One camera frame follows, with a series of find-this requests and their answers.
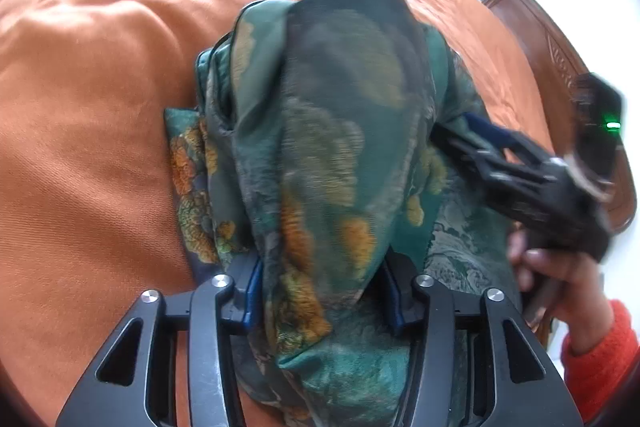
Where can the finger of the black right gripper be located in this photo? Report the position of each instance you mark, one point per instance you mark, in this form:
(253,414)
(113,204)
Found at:
(505,165)

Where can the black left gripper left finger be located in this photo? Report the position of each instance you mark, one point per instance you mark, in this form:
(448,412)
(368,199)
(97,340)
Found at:
(131,380)

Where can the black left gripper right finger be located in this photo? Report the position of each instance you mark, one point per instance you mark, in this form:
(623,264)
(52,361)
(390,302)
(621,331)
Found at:
(476,347)

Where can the green orange patterned garment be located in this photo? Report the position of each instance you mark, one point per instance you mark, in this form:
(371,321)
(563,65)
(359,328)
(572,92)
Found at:
(310,143)

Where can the red knit sleeve forearm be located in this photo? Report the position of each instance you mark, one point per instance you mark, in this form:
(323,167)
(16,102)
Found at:
(593,377)

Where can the person's right hand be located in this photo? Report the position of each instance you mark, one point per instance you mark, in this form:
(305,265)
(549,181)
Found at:
(581,305)

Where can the orange bed duvet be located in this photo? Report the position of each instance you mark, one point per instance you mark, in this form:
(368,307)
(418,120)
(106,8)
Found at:
(87,219)

